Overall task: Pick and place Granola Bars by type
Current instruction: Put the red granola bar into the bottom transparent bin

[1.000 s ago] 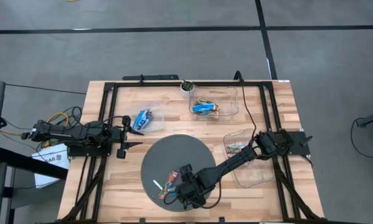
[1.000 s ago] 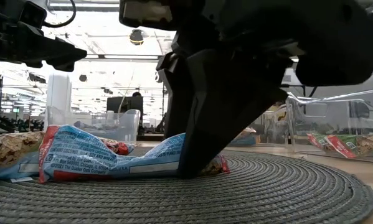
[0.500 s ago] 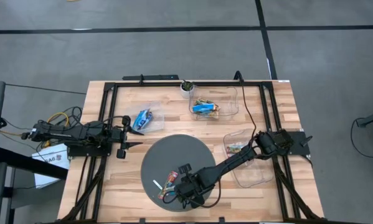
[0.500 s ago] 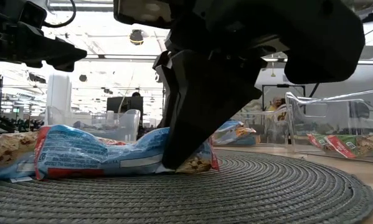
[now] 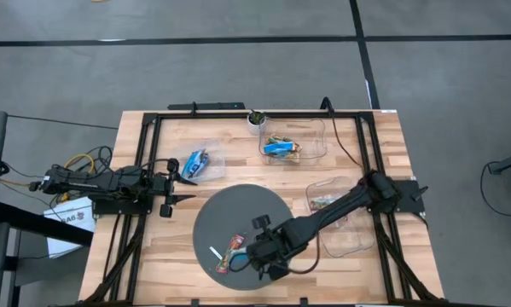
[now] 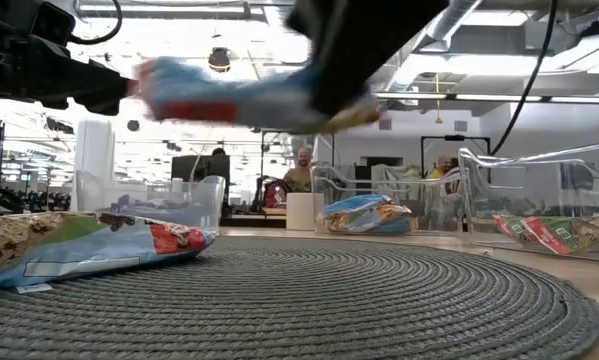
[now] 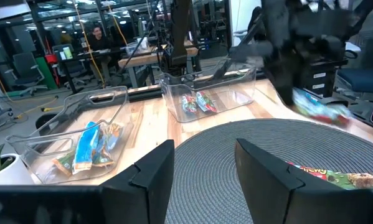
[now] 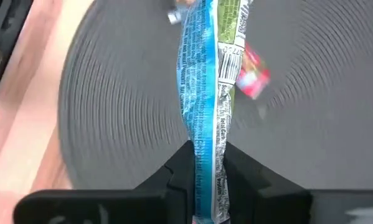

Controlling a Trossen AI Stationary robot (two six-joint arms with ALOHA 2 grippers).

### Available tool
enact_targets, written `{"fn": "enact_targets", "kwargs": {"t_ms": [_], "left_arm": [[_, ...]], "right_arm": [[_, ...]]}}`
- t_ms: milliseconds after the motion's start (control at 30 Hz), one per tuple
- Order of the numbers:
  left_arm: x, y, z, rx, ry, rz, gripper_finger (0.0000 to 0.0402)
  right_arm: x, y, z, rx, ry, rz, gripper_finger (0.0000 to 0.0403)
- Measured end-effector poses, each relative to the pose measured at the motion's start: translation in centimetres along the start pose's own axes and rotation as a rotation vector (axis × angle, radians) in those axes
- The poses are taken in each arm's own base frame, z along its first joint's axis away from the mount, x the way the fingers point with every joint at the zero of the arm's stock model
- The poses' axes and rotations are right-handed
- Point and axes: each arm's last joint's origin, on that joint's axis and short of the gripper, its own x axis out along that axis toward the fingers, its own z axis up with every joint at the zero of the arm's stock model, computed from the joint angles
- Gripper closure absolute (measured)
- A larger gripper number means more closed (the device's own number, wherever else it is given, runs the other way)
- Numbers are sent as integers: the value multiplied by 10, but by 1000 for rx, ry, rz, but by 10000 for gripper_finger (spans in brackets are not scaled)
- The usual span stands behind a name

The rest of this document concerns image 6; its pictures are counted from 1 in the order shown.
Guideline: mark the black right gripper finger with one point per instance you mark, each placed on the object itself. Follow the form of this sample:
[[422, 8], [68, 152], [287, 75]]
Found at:
[[346, 80]]

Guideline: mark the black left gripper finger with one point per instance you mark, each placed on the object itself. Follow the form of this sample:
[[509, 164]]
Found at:
[[101, 107], [101, 82]]

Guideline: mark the white square pillar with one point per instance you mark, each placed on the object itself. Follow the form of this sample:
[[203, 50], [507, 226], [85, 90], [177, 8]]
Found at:
[[94, 150]]

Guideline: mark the person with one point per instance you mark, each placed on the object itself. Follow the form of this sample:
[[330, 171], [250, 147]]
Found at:
[[218, 151], [301, 170], [441, 167]]

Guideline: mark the green exit sign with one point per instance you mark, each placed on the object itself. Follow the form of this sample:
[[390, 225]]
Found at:
[[26, 177]]

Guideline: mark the black computer monitor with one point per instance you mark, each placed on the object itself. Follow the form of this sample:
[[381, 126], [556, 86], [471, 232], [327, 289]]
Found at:
[[199, 167]]

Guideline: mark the black ceiling dome fixture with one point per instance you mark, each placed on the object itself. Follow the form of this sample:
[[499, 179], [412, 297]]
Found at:
[[219, 59]]

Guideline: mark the clear plastic bin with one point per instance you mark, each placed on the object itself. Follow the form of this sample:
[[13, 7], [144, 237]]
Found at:
[[429, 182], [209, 200], [529, 162]]

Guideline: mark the long ceiling light strip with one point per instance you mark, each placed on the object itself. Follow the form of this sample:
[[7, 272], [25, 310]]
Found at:
[[479, 97]]

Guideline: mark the red bag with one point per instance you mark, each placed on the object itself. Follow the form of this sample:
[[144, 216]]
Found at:
[[275, 195]]

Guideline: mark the white cylindrical cup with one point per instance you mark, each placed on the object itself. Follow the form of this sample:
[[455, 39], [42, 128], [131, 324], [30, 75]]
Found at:
[[304, 210]]

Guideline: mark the white paper strip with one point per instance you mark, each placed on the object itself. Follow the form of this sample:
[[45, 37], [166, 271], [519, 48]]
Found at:
[[34, 288]]

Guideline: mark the round grey woven placemat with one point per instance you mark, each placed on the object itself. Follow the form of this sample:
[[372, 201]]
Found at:
[[329, 310]]

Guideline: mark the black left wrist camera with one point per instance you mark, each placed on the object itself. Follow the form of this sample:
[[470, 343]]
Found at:
[[54, 25]]

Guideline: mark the wall air vent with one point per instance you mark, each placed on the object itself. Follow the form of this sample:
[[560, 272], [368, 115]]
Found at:
[[460, 126], [385, 125]]

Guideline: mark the slanted silver ventilation duct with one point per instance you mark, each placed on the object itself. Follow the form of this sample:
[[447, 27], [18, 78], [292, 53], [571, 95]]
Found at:
[[459, 15]]

